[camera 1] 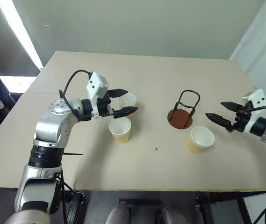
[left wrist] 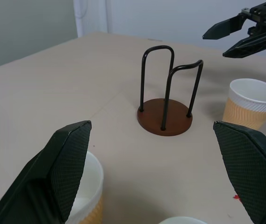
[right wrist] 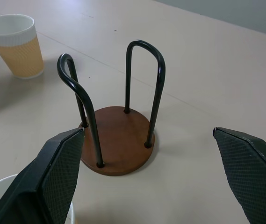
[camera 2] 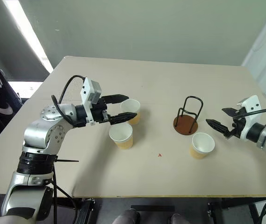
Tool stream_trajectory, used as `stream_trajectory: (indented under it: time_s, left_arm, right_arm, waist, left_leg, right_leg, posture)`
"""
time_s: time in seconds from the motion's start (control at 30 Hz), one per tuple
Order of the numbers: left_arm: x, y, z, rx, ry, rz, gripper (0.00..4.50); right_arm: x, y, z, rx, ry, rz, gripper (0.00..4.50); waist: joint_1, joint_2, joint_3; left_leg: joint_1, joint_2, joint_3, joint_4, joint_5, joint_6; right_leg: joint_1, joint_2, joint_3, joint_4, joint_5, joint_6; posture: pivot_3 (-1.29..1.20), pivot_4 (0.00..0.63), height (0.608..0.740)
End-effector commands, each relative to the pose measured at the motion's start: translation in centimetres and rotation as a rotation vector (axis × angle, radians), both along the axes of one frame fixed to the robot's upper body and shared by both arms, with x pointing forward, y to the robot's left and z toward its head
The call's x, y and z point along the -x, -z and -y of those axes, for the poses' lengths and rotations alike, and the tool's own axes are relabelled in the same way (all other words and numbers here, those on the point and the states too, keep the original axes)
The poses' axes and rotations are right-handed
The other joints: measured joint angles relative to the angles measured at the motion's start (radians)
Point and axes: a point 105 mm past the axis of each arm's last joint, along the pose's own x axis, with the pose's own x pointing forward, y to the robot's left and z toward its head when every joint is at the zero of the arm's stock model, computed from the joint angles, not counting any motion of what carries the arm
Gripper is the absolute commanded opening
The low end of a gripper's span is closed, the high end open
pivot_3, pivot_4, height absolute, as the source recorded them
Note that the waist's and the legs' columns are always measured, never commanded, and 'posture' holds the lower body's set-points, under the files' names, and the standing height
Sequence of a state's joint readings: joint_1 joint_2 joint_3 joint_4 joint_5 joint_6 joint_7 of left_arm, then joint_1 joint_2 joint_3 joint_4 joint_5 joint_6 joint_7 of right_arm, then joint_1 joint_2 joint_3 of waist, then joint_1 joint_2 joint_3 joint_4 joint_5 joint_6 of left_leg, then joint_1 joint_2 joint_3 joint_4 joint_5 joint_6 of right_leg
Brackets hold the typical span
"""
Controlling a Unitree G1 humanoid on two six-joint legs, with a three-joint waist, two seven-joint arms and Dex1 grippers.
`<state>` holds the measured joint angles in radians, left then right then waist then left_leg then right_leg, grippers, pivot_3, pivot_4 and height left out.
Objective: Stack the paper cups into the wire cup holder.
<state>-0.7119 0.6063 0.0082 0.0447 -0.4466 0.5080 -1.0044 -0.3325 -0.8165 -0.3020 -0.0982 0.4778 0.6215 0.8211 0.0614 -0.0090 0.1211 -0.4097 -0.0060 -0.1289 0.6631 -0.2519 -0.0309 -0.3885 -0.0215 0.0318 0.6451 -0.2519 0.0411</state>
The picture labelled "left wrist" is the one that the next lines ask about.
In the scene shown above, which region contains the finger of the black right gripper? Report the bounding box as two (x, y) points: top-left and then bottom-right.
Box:
(222, 26), (266, 58)
(202, 13), (248, 40)

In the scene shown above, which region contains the white panel behind table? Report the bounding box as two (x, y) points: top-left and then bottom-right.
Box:
(72, 0), (112, 38)

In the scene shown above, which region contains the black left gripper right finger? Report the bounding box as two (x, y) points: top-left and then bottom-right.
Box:
(213, 120), (266, 224)

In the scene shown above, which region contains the wooden base wire rack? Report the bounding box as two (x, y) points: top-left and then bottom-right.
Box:
(137, 45), (204, 136)

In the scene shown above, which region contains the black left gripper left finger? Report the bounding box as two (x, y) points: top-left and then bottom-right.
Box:
(0, 120), (92, 224)

